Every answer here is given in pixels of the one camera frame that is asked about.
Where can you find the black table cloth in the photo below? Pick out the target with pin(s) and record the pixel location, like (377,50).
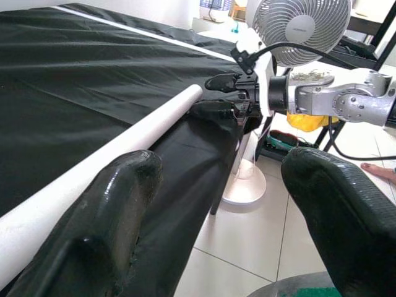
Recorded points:
(77,77)

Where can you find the black metal desk frame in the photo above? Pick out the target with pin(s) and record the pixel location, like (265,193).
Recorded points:
(365,52)

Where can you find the white blue storage box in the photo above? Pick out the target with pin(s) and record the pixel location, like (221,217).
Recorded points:
(216,10)

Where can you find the long white strip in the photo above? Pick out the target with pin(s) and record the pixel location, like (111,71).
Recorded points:
(148,32)

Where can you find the black green shoe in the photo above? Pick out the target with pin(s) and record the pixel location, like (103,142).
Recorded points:
(283,139)

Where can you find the black stand bar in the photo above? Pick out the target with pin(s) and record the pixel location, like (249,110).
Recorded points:
(216,201)

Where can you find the white plastic table leg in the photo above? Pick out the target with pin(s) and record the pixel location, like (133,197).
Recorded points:
(123,136)

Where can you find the yellow plastic bag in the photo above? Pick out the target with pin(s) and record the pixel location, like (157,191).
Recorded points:
(306,121)

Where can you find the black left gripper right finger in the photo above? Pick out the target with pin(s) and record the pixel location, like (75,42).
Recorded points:
(349,222)

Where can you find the small teal object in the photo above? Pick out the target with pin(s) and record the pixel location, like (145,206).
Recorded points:
(235,28)

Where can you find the black folding chair legs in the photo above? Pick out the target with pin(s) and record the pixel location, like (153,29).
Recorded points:
(325,139)

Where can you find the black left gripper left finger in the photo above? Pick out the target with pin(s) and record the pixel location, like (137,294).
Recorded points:
(102,222)

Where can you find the white rounded object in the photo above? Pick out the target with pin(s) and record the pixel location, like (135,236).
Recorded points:
(300,28)

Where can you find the person bare foot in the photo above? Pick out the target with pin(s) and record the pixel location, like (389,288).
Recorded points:
(379,170)

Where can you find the small tan object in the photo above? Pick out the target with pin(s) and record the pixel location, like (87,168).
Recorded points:
(239,9)

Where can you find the green mat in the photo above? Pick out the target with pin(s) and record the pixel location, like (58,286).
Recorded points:
(318,292)

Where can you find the grey round metal plate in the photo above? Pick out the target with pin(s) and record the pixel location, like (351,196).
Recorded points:
(278,287)

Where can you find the tan dried plant bits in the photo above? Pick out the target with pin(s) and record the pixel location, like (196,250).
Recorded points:
(311,75)

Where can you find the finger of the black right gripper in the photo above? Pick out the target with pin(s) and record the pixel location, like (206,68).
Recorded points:
(222,83)
(216,109)

